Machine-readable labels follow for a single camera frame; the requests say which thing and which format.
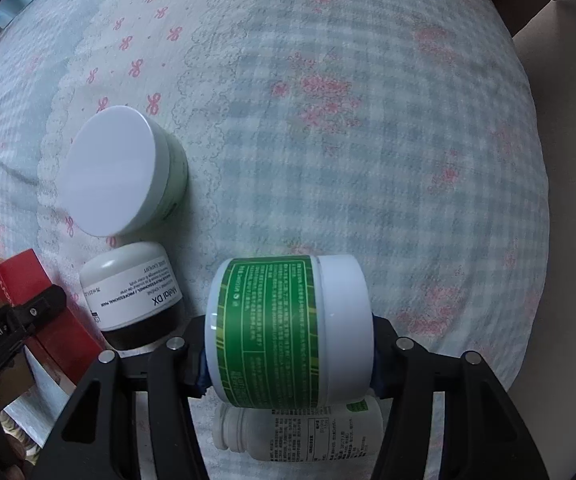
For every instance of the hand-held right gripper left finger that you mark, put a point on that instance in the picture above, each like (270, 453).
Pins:
(199, 377)

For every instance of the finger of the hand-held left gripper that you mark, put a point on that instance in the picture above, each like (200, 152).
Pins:
(38, 310)

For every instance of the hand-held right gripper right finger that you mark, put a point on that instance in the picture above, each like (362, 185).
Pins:
(378, 360)

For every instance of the white and black jar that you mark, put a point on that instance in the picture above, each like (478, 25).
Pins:
(130, 295)

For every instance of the large white lid jar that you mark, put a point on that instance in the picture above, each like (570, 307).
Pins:
(118, 170)

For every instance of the red box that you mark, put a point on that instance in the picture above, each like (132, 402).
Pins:
(48, 315)

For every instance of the checkered floral bedsheet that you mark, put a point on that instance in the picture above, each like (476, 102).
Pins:
(288, 160)

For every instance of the green label white jar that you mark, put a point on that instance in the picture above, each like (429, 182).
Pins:
(288, 331)

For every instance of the white pill bottle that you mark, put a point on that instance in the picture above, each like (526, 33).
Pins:
(298, 430)

